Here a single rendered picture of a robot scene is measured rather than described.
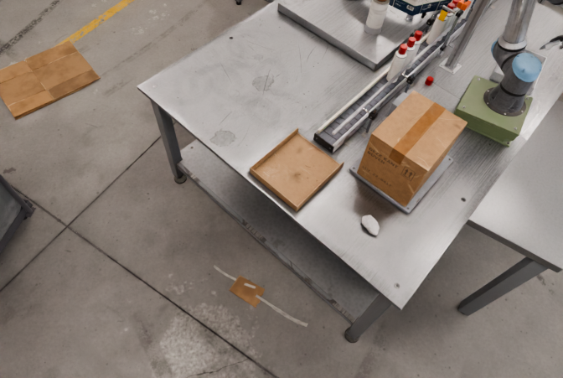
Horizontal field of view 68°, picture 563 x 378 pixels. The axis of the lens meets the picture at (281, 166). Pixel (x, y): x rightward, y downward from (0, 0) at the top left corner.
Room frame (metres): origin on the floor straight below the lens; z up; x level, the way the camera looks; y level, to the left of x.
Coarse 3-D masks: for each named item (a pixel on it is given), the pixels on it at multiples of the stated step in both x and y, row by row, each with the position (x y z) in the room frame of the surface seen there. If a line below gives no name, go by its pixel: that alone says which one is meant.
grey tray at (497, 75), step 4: (528, 52) 1.83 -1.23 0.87; (532, 52) 1.82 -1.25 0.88; (536, 56) 1.80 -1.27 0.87; (540, 56) 1.80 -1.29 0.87; (544, 56) 1.79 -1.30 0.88; (540, 60) 1.79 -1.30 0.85; (544, 60) 1.78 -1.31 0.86; (544, 64) 1.73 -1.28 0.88; (496, 68) 1.67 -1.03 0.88; (496, 72) 1.64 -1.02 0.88; (500, 72) 1.69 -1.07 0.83; (540, 72) 1.67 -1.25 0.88; (492, 76) 1.64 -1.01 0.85; (496, 76) 1.63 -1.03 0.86; (500, 76) 1.62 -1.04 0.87; (496, 80) 1.63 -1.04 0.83; (500, 80) 1.62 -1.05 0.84; (536, 80) 1.60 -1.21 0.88; (532, 88) 1.55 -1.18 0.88; (528, 92) 1.55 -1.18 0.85
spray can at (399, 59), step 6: (402, 48) 1.50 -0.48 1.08; (396, 54) 1.50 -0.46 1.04; (402, 54) 1.50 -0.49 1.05; (396, 60) 1.49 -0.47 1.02; (402, 60) 1.49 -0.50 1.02; (390, 66) 1.51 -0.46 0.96; (396, 66) 1.49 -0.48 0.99; (390, 72) 1.50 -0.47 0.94; (396, 72) 1.49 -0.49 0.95; (390, 78) 1.49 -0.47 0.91
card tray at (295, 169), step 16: (288, 144) 1.10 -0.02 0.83; (304, 144) 1.10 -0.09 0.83; (272, 160) 1.00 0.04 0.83; (288, 160) 1.01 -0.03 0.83; (304, 160) 1.02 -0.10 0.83; (320, 160) 1.03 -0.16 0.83; (256, 176) 0.91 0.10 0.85; (272, 176) 0.92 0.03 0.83; (288, 176) 0.93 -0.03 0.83; (304, 176) 0.94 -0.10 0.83; (320, 176) 0.95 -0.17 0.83; (288, 192) 0.86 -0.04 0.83; (304, 192) 0.86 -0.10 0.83
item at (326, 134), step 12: (468, 12) 2.10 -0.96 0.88; (420, 48) 1.76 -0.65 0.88; (432, 48) 1.77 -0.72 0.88; (420, 60) 1.67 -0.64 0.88; (408, 72) 1.57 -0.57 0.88; (384, 84) 1.47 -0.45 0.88; (396, 84) 1.48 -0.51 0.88; (384, 96) 1.39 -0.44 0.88; (348, 108) 1.30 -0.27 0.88; (336, 120) 1.22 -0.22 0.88; (324, 132) 1.14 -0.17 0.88
